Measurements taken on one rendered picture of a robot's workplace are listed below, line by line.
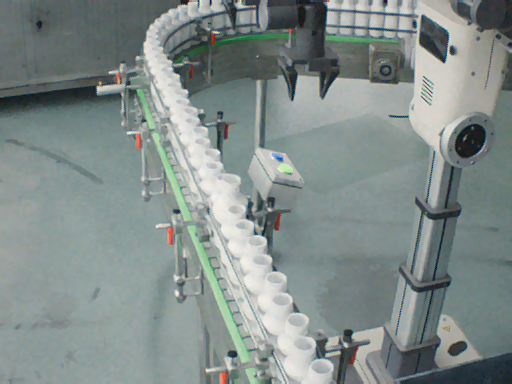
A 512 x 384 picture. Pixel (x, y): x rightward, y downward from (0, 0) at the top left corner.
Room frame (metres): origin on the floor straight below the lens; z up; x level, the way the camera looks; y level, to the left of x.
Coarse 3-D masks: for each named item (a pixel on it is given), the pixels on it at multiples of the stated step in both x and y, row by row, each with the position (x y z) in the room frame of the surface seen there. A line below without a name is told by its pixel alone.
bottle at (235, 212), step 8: (232, 208) 1.28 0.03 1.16; (240, 208) 1.28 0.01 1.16; (232, 216) 1.25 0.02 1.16; (240, 216) 1.25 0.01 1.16; (224, 224) 1.27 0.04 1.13; (232, 224) 1.25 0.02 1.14; (224, 232) 1.25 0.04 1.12; (232, 232) 1.25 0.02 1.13; (224, 256) 1.25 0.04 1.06; (224, 264) 1.25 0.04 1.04
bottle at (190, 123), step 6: (186, 120) 1.67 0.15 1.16; (192, 120) 1.68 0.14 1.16; (198, 120) 1.67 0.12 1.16; (186, 126) 1.65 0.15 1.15; (192, 126) 1.65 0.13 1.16; (198, 126) 1.66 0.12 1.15; (186, 132) 1.65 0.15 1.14; (192, 132) 1.65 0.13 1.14; (180, 138) 1.65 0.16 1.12; (186, 138) 1.64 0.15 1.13; (186, 144) 1.64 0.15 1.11; (180, 150) 1.66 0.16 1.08; (186, 150) 1.64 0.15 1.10; (186, 156) 1.64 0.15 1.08; (186, 168) 1.64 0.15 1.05; (180, 174) 1.65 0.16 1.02; (186, 174) 1.64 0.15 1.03; (186, 180) 1.64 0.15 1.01
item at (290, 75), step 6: (282, 60) 1.37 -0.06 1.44; (282, 66) 1.35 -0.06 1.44; (288, 66) 1.34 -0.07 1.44; (294, 66) 1.34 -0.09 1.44; (282, 72) 1.37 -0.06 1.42; (288, 72) 1.32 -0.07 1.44; (294, 72) 1.32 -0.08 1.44; (288, 78) 1.32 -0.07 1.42; (294, 78) 1.32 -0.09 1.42; (288, 84) 1.36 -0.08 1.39; (294, 84) 1.33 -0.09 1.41; (288, 90) 1.36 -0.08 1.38; (294, 90) 1.34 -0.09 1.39
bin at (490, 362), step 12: (480, 360) 1.06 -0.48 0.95; (492, 360) 1.07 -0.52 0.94; (504, 360) 1.08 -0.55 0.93; (432, 372) 1.03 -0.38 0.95; (444, 372) 1.03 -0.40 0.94; (456, 372) 1.04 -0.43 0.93; (468, 372) 1.05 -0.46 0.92; (480, 372) 1.06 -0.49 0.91; (492, 372) 1.07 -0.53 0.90; (504, 372) 1.08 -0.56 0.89
